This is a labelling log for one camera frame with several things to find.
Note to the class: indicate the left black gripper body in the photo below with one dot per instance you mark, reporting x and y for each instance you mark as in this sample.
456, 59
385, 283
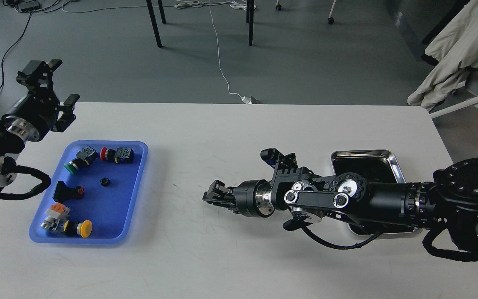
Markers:
32, 117

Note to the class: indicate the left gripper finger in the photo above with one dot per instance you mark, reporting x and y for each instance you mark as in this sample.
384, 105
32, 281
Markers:
37, 77
67, 113

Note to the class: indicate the black power strip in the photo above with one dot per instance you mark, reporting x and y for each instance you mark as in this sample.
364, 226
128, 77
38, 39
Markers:
23, 6

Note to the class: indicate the black table leg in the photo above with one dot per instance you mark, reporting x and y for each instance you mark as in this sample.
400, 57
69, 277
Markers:
153, 19
250, 7

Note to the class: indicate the yellow push button switch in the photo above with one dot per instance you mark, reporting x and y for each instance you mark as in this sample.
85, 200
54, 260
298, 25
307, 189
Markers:
68, 228

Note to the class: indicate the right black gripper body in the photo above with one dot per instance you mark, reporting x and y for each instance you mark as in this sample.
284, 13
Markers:
253, 198

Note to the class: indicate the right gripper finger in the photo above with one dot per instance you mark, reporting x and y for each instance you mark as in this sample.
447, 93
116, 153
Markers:
227, 202
218, 189

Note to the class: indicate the green push button switch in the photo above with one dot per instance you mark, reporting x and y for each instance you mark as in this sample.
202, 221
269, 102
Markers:
83, 159

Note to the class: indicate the red push button switch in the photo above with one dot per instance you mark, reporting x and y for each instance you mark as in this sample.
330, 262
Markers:
120, 155

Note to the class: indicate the black table leg left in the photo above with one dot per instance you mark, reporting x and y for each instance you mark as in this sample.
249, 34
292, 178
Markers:
153, 19

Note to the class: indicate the black table leg right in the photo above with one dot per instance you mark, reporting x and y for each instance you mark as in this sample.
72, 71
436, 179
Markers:
250, 7

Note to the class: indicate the black selector switch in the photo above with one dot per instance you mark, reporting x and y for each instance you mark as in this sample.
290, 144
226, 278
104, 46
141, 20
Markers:
63, 192

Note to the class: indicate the stainless steel tray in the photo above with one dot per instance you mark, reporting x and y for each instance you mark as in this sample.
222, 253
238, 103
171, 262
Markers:
376, 165

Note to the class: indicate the blue plastic tray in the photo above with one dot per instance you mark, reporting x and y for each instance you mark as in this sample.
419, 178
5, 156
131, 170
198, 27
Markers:
108, 208

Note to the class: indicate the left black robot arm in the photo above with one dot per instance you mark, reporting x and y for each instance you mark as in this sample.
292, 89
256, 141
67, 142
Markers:
10, 144

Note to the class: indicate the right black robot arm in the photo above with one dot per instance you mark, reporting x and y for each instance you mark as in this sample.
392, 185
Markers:
447, 207

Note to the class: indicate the white power adapter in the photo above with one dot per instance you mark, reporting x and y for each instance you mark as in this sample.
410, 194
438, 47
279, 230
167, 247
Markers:
249, 100

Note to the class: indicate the orange grey terminal block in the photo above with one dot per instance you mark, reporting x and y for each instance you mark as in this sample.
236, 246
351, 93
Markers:
58, 211

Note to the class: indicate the beige cloth on chair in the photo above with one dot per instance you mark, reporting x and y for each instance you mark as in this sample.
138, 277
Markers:
455, 48

